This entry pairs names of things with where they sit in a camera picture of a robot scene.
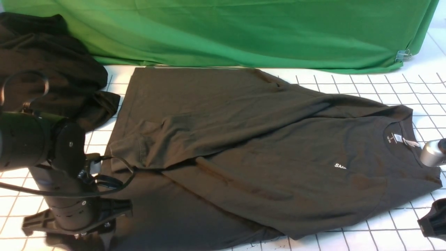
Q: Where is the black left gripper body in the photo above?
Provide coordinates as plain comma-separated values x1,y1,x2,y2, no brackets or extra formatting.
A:
21,197,132,251

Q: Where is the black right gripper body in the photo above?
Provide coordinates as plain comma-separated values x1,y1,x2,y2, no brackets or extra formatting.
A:
417,198,446,241

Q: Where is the gray long sleeve shirt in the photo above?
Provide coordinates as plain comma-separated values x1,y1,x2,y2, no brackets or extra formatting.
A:
106,68,442,251

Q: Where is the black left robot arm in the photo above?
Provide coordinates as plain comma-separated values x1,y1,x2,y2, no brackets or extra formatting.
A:
1,112,135,251

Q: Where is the black crumpled garment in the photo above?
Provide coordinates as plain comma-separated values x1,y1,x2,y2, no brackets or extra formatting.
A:
0,12,121,132

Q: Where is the metal binder clip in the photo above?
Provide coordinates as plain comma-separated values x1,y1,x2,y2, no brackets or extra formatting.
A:
395,49,413,62

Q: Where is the green backdrop cloth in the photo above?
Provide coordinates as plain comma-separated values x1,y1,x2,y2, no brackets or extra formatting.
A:
2,0,439,74

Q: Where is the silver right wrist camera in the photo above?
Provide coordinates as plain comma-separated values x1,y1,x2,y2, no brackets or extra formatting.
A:
420,138,446,167

